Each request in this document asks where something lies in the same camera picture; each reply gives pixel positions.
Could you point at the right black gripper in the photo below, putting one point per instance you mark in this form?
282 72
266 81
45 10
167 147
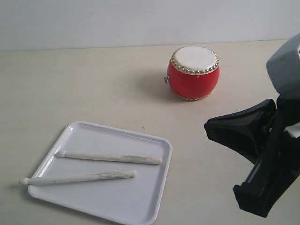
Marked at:
246 132

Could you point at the white wooden drumstick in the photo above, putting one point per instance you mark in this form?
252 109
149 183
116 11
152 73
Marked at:
125 174
110 157

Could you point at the small red drum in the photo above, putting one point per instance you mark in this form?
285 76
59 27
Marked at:
193 72

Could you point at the white plastic tray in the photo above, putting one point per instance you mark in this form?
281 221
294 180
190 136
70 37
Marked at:
132 201

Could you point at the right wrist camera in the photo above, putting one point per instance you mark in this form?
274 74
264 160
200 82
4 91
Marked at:
283 66

